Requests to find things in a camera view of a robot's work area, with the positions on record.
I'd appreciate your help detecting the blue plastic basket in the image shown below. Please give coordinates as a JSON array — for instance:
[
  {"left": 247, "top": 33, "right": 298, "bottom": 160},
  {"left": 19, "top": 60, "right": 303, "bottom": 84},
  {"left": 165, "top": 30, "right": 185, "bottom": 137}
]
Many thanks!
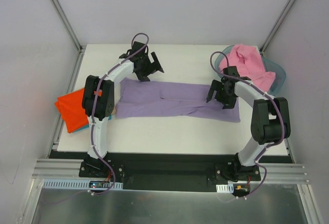
[{"left": 214, "top": 53, "right": 286, "bottom": 96}]

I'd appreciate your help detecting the white cable duct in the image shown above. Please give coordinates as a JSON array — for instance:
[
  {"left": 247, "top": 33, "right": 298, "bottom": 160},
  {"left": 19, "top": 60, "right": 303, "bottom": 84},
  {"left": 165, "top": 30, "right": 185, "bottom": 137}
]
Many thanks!
[
  {"left": 43, "top": 179, "right": 123, "bottom": 191},
  {"left": 216, "top": 183, "right": 234, "bottom": 194}
]

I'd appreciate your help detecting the left aluminium frame post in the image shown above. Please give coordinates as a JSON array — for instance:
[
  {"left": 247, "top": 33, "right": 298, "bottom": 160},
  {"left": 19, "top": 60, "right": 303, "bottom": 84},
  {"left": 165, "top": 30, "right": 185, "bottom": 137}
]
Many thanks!
[{"left": 38, "top": 0, "right": 83, "bottom": 52}]

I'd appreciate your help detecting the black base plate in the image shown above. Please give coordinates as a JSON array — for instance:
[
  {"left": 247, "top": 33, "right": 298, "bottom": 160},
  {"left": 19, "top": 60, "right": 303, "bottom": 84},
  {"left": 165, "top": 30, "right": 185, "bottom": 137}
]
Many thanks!
[{"left": 50, "top": 152, "right": 277, "bottom": 192}]

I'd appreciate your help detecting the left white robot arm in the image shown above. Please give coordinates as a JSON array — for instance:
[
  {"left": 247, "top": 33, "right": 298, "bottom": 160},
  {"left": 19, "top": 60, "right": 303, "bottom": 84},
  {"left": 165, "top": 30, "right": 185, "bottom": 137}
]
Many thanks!
[{"left": 82, "top": 42, "right": 164, "bottom": 159}]

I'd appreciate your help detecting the left white cable duct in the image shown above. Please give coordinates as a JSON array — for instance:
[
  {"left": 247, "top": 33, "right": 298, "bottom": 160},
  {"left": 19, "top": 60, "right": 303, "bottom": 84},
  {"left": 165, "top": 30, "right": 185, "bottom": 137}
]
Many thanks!
[{"left": 43, "top": 179, "right": 123, "bottom": 191}]

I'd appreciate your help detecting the aluminium frame post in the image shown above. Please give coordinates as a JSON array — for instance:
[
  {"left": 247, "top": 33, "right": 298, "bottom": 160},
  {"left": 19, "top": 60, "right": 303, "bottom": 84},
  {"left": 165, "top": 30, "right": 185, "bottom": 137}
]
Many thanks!
[
  {"left": 38, "top": 0, "right": 83, "bottom": 52},
  {"left": 259, "top": 0, "right": 297, "bottom": 55}
]

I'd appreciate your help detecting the teal folded t shirt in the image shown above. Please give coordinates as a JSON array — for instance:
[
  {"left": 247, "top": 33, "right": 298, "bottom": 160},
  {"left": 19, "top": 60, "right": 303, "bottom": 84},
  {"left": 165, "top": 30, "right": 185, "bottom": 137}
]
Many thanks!
[{"left": 72, "top": 115, "right": 112, "bottom": 133}]

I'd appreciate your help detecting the right white cable duct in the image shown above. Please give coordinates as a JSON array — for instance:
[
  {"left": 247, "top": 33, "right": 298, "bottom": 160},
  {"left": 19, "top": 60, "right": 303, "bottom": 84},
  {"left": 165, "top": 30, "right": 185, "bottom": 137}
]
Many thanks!
[{"left": 216, "top": 183, "right": 234, "bottom": 194}]

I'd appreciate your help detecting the pink t shirt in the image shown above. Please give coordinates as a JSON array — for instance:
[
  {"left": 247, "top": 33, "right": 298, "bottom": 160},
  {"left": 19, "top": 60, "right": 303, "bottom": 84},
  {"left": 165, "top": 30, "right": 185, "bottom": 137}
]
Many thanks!
[{"left": 223, "top": 44, "right": 276, "bottom": 92}]

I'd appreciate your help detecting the orange folded t shirt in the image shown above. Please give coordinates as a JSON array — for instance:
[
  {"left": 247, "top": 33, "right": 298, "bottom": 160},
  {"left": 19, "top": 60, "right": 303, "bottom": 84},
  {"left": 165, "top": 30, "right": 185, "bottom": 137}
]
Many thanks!
[{"left": 54, "top": 88, "right": 88, "bottom": 134}]

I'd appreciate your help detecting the right aluminium frame post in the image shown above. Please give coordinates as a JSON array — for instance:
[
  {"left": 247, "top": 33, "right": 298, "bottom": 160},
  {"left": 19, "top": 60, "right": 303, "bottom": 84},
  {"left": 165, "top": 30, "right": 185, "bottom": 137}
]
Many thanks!
[{"left": 259, "top": 0, "right": 297, "bottom": 55}]

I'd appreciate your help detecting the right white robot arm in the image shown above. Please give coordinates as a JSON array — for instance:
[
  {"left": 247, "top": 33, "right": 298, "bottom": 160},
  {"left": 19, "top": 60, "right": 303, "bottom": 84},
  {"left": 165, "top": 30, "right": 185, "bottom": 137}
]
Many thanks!
[{"left": 206, "top": 66, "right": 290, "bottom": 180}]

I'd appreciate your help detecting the aluminium rail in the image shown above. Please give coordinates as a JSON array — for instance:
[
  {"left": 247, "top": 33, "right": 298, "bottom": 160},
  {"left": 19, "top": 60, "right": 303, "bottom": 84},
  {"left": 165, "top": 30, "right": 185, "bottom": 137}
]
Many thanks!
[{"left": 32, "top": 153, "right": 308, "bottom": 184}]

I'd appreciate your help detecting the purple t shirt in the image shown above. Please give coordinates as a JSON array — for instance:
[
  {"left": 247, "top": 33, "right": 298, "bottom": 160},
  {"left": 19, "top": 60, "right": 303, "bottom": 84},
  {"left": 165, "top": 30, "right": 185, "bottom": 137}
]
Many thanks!
[{"left": 116, "top": 78, "right": 241, "bottom": 123}]

